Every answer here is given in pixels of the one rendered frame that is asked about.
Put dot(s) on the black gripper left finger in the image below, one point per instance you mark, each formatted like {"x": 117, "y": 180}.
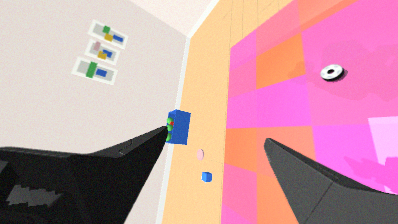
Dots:
{"x": 104, "y": 184}

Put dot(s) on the white flat ring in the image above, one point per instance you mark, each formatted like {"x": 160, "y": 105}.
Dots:
{"x": 338, "y": 72}

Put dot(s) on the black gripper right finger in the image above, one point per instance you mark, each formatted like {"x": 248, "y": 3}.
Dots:
{"x": 318, "y": 194}

